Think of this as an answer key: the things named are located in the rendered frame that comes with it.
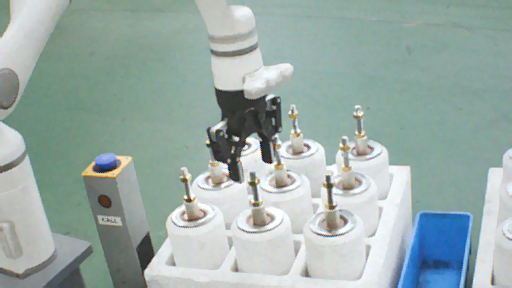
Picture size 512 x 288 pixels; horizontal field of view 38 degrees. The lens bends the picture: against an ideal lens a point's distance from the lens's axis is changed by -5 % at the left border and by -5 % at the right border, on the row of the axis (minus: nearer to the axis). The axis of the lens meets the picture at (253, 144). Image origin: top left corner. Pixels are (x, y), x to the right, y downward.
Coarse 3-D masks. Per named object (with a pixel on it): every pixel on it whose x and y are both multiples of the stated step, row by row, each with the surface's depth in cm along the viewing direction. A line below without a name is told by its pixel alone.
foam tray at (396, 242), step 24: (336, 168) 152; (408, 168) 148; (408, 192) 147; (384, 216) 134; (408, 216) 149; (168, 240) 137; (384, 240) 128; (408, 240) 150; (168, 264) 132; (384, 264) 124
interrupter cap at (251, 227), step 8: (272, 208) 128; (240, 216) 127; (248, 216) 127; (272, 216) 126; (280, 216) 125; (240, 224) 125; (248, 224) 125; (256, 224) 125; (264, 224) 124; (272, 224) 124; (280, 224) 124; (248, 232) 123; (256, 232) 122; (264, 232) 122
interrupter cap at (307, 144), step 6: (282, 144) 147; (288, 144) 147; (306, 144) 146; (312, 144) 146; (282, 150) 145; (288, 150) 145; (306, 150) 144; (312, 150) 144; (282, 156) 143; (288, 156) 143; (294, 156) 143; (300, 156) 142; (306, 156) 142
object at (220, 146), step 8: (208, 128) 114; (208, 136) 114; (216, 136) 113; (224, 136) 113; (216, 144) 114; (224, 144) 114; (216, 152) 116; (224, 152) 114; (216, 160) 116; (224, 160) 115
